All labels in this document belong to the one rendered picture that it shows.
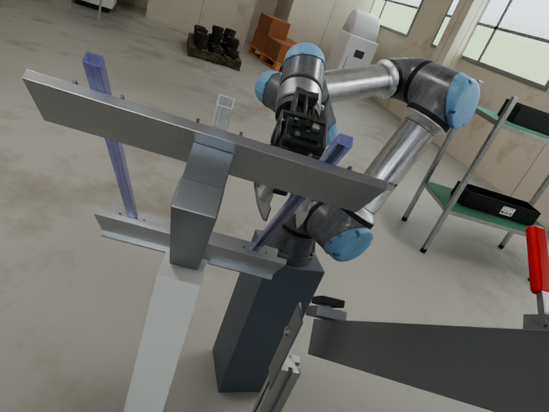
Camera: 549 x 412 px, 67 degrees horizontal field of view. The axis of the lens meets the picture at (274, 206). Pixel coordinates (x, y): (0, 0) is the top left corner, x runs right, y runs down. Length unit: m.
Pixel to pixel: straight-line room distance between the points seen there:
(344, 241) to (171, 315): 0.54
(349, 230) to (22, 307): 1.17
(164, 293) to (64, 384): 0.95
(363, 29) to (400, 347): 7.58
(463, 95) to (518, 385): 0.77
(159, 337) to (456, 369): 0.39
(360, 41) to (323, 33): 1.37
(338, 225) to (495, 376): 0.71
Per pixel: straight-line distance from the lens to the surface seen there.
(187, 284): 0.56
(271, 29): 7.76
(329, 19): 9.02
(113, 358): 1.55
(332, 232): 1.03
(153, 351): 0.65
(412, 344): 0.48
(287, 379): 0.80
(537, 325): 0.40
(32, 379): 1.51
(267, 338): 1.36
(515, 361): 0.37
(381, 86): 1.07
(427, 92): 1.05
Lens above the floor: 1.20
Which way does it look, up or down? 27 degrees down
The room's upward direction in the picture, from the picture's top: 20 degrees clockwise
